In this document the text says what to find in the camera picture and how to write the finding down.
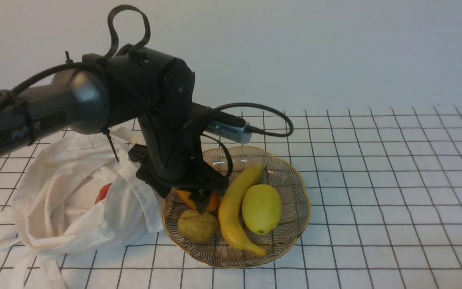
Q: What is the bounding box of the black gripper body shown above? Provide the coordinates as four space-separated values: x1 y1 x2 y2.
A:
128 144 229 199

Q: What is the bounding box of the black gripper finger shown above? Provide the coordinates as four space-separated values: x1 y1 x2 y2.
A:
192 189 213 214

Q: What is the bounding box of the brown yellow potato fruit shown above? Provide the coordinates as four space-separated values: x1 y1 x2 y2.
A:
177 209 219 244

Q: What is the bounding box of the white cloth tote bag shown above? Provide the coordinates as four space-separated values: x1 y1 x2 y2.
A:
0 127 163 289

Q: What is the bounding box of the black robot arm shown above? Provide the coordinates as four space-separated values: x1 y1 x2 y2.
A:
0 48 244 212

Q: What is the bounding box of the yellow banana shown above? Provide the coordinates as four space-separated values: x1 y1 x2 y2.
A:
218 163 267 257

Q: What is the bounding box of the yellow lemon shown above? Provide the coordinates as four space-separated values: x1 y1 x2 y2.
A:
242 183 282 235

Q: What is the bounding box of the red apple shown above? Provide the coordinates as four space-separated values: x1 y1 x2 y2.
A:
95 183 113 204

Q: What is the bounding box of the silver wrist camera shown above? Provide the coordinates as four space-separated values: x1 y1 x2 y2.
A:
205 120 252 144

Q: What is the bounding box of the black cable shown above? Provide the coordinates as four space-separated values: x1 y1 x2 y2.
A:
181 102 294 179

